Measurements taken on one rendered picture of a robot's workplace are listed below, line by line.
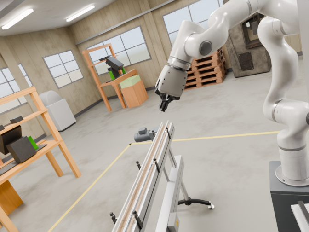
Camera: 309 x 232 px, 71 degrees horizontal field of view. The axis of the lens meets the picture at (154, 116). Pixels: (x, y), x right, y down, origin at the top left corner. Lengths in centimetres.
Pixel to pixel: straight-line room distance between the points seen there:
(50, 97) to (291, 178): 714
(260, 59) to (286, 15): 527
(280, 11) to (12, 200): 428
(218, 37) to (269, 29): 37
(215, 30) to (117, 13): 783
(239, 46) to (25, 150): 528
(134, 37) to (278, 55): 738
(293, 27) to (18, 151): 349
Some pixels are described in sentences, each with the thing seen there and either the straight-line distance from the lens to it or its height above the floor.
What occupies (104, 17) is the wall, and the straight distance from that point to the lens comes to 885.
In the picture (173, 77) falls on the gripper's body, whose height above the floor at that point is 158.
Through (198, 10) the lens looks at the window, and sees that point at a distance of 731.
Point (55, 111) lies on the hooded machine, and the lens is 768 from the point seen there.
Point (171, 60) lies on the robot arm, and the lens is 80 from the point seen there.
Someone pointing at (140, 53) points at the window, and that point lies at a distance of 824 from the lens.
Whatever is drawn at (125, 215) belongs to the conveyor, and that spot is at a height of 93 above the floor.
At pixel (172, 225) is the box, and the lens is 168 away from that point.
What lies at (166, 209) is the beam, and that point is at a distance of 179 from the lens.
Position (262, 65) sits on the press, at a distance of 629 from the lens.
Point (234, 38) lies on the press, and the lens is 626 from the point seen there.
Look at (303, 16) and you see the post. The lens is 43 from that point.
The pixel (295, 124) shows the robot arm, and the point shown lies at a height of 121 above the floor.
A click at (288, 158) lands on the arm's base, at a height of 100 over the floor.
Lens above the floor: 173
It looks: 19 degrees down
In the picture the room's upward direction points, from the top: 20 degrees counter-clockwise
